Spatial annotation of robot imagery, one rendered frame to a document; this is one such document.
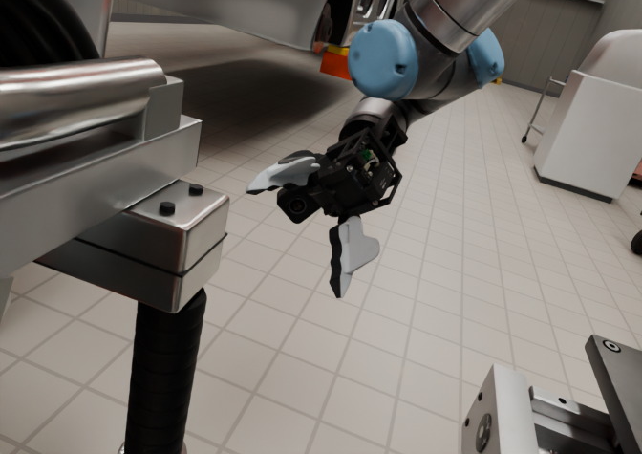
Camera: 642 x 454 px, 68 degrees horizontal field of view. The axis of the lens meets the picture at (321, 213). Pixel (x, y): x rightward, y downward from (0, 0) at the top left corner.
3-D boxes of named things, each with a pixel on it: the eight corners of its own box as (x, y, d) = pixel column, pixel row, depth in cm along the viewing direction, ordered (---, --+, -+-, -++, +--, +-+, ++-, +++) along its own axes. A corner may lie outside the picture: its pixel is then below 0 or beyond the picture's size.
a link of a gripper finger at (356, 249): (373, 290, 47) (366, 203, 50) (329, 299, 51) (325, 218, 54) (392, 293, 49) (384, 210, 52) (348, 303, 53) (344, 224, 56)
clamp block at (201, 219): (84, 223, 29) (87, 140, 27) (221, 271, 28) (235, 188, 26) (16, 260, 24) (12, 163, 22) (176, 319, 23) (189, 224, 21)
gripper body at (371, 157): (348, 153, 47) (383, 97, 56) (289, 181, 53) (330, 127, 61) (390, 210, 50) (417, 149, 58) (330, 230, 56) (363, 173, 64)
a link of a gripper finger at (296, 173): (271, 142, 42) (337, 146, 49) (232, 165, 46) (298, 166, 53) (280, 176, 42) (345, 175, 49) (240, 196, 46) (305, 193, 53)
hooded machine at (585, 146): (598, 185, 476) (673, 41, 420) (619, 207, 419) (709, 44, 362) (525, 164, 486) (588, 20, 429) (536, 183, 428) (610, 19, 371)
